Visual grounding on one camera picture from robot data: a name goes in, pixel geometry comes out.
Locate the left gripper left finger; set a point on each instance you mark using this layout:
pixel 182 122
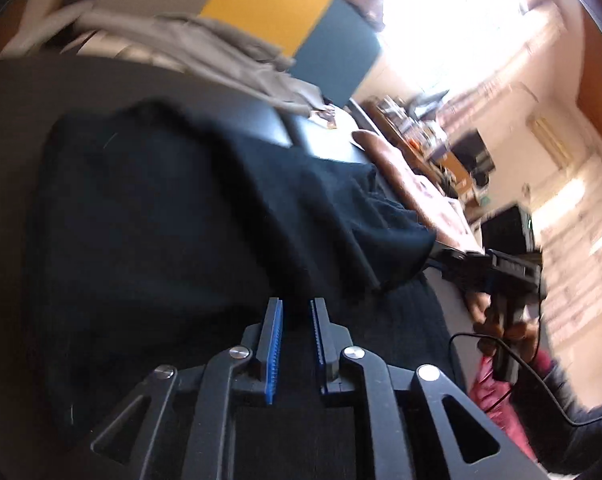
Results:
pixel 126 443

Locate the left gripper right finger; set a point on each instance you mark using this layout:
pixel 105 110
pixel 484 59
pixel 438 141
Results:
pixel 410 424

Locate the black knit sweater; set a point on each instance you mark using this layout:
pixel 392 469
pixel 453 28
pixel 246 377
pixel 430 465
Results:
pixel 157 237

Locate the right forearm dark sleeve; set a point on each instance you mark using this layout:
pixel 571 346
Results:
pixel 565 436

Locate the person's right hand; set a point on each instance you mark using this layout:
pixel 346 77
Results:
pixel 523 335

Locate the black monitor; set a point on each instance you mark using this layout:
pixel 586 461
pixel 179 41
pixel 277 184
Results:
pixel 510 231

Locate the pink fabric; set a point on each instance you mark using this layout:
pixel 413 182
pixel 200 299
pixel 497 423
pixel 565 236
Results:
pixel 501 414

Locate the grey garment on chair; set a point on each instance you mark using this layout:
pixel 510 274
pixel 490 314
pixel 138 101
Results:
pixel 216 51

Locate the white printed garment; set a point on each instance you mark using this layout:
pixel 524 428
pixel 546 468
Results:
pixel 107 46

